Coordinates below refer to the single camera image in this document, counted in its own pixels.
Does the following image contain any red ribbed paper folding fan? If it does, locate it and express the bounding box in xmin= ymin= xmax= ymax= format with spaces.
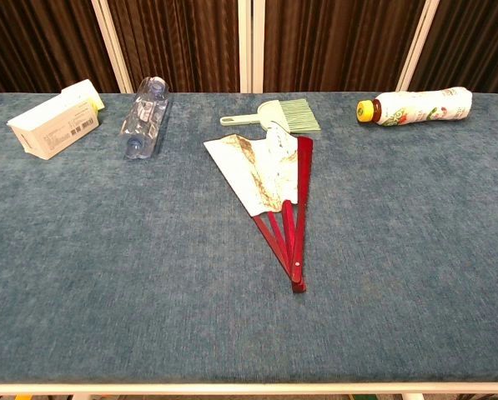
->
xmin=203 ymin=127 xmax=315 ymax=295

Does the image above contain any light green hand brush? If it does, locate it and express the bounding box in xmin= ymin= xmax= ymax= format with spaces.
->
xmin=219 ymin=97 xmax=322 ymax=135

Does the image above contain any blue fabric table cover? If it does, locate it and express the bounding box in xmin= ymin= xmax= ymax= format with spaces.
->
xmin=0 ymin=91 xmax=498 ymax=385

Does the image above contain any clear plastic water bottle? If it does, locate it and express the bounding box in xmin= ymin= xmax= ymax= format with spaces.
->
xmin=118 ymin=76 xmax=171 ymax=161

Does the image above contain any yellow capped drink bottle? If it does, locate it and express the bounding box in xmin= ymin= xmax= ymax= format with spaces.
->
xmin=355 ymin=86 xmax=474 ymax=126

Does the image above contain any white cardboard box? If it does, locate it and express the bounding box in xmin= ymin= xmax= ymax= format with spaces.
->
xmin=6 ymin=78 xmax=106 ymax=162

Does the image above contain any white table frame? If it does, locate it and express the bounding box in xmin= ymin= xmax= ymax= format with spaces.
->
xmin=0 ymin=381 xmax=498 ymax=400

